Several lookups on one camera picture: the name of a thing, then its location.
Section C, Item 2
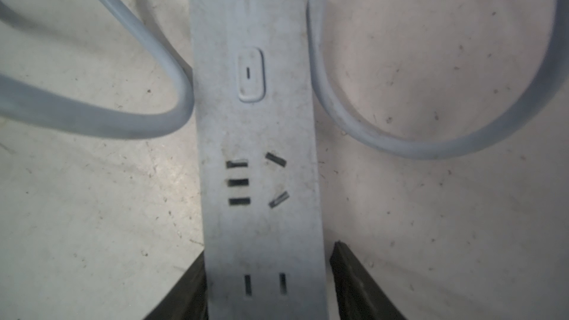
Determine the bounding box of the grey-blue power strip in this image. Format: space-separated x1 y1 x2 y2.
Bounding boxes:
190 0 328 319

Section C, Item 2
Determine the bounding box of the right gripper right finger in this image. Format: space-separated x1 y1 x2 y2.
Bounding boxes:
330 241 406 320

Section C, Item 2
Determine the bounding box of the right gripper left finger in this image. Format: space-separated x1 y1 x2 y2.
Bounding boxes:
144 252 208 320

